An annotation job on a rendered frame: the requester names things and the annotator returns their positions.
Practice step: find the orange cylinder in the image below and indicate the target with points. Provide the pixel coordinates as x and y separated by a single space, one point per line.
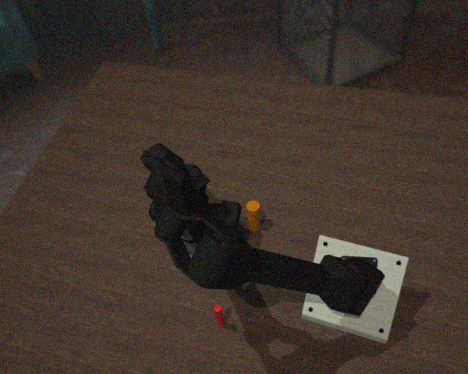
253 215

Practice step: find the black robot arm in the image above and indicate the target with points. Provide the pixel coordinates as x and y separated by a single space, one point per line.
223 258

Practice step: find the red peg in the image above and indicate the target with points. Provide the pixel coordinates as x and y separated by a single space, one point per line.
219 316

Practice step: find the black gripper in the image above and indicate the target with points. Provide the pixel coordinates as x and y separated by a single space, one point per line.
229 212

